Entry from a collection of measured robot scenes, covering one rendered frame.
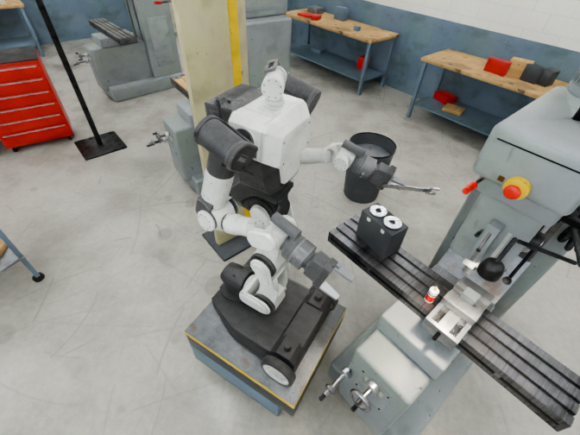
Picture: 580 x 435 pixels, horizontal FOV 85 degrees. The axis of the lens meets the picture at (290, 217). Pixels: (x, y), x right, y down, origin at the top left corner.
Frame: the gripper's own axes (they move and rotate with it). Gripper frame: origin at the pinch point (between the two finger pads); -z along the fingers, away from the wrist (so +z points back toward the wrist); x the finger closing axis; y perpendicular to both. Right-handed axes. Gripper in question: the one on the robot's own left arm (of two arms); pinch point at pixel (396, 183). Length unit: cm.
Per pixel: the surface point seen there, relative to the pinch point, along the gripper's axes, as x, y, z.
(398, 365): -60, -41, -46
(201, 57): -24, 44, 126
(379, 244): -45.4, 4.6, -13.6
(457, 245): -4.6, -9.7, -31.5
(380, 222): -35.6, 9.8, -7.5
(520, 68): -69, 375, -100
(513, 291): -40, 17, -84
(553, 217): 30, -16, -38
